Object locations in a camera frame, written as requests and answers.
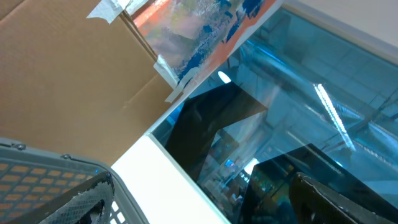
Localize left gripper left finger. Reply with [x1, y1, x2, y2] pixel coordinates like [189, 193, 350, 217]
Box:
[8, 171, 114, 224]

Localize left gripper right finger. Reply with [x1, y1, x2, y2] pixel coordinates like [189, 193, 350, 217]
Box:
[289, 172, 394, 224]

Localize grey plastic basket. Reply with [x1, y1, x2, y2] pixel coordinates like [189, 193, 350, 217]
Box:
[1, 138, 148, 223]

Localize glass window pane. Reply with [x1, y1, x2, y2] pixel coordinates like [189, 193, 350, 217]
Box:
[152, 9, 397, 223]

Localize brown cardboard sheet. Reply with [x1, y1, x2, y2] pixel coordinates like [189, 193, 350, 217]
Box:
[1, 0, 172, 165]

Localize colourful printed poster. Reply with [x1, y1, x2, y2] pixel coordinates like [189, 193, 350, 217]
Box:
[125, 0, 282, 93]

